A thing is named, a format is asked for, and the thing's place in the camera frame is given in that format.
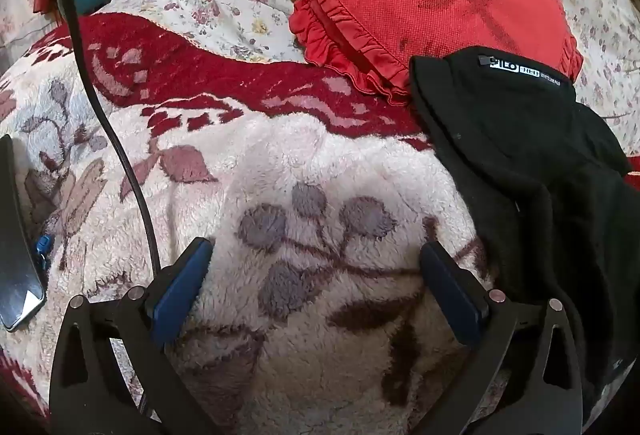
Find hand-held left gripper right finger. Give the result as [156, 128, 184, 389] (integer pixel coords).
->
[419, 242, 586, 435]

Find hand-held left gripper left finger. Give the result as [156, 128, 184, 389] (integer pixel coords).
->
[49, 237, 221, 435]

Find black pants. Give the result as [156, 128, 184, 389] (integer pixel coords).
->
[409, 46, 640, 421]

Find small blue clip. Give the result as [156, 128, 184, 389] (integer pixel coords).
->
[34, 235, 55, 266]

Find black smartphone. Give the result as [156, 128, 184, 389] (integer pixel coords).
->
[0, 134, 47, 333]

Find red and white fleece blanket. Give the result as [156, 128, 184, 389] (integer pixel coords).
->
[0, 12, 640, 435]

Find thick black cable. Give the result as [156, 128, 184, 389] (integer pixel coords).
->
[20, 0, 163, 276]

